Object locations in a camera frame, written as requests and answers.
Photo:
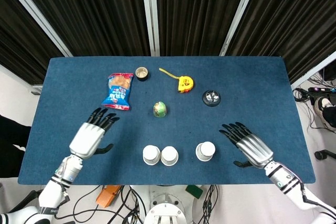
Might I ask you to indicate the black power strip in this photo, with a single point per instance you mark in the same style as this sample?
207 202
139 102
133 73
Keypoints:
321 89

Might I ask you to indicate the orange device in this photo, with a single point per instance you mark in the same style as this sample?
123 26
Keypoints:
107 195

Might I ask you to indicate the blue snack bag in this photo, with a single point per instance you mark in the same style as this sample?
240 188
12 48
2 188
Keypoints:
118 91

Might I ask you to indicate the grey metal bracket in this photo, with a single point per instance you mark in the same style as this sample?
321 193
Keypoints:
36 89

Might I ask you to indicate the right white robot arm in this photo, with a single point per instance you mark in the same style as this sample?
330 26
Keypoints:
296 187

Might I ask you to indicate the white paper cup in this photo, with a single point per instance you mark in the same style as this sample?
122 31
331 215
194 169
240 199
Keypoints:
205 151
169 155
151 155

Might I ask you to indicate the blue table cloth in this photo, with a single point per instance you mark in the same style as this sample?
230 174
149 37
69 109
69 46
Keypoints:
178 129

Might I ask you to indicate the small brown round tin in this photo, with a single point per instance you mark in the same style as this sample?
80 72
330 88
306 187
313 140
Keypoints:
141 73

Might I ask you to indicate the black chair caster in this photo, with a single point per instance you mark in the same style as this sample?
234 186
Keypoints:
324 154

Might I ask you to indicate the black round tin with clips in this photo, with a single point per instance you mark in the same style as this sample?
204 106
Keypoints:
211 98

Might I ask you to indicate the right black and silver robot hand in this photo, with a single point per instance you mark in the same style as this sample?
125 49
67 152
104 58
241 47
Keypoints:
253 148

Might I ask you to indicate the white robot torso base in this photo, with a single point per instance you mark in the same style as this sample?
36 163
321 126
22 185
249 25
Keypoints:
166 207

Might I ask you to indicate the white frame post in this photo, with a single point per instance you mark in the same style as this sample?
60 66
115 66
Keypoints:
150 14
36 14
313 70
240 14

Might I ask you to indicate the green block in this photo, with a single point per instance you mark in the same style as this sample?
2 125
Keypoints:
194 191

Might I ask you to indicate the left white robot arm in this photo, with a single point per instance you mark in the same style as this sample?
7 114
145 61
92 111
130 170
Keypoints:
50 192

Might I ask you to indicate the black pleated curtain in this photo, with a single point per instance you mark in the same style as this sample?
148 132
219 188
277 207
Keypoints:
294 19
194 11
18 45
92 11

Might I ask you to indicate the green egg-shaped toy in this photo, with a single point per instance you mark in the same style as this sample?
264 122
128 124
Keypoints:
160 109

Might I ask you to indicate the black and white shoe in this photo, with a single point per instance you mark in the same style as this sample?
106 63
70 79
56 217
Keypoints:
326 111

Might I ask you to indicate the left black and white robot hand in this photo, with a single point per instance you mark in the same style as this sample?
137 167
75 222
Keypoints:
88 138

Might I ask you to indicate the yellow tape measure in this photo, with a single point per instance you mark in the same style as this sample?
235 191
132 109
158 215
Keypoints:
186 84

